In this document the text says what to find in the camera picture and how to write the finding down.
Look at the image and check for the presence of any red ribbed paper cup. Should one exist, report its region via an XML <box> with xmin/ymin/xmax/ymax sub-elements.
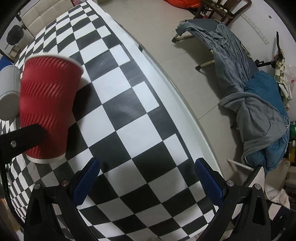
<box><xmin>20</xmin><ymin>54</ymin><xmax>84</xmax><ymax>164</ymax></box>

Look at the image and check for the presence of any grey cylindrical bottle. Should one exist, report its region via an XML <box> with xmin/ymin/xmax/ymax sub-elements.
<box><xmin>0</xmin><ymin>65</ymin><xmax>21</xmax><ymax>121</ymax></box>

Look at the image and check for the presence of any grey blanket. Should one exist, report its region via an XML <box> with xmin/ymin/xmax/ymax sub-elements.
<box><xmin>174</xmin><ymin>21</ymin><xmax>290</xmax><ymax>163</ymax></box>

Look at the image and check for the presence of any checkered black white tablecloth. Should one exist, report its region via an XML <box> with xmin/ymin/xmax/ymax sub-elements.
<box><xmin>8</xmin><ymin>1</ymin><xmax>217</xmax><ymax>240</ymax></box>

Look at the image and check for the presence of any black round stool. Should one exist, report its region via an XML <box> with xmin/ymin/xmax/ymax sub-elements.
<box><xmin>6</xmin><ymin>25</ymin><xmax>24</xmax><ymax>48</ymax></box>

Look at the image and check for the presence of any teal blue blanket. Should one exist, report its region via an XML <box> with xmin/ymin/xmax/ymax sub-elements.
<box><xmin>243</xmin><ymin>71</ymin><xmax>290</xmax><ymax>173</ymax></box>

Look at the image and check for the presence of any beige padded chair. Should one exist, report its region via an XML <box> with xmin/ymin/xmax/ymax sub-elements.
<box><xmin>21</xmin><ymin>0</ymin><xmax>74</xmax><ymax>37</ymax></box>

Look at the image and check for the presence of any folding cot bed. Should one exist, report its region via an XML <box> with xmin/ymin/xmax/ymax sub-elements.
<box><xmin>172</xmin><ymin>19</ymin><xmax>258</xmax><ymax>74</ymax></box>

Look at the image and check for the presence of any dark wooden chair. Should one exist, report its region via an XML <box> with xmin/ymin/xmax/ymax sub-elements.
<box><xmin>194</xmin><ymin>0</ymin><xmax>252</xmax><ymax>26</ymax></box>

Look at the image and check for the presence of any orange red cloth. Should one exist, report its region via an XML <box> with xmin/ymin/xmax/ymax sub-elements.
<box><xmin>165</xmin><ymin>0</ymin><xmax>201</xmax><ymax>9</ymax></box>

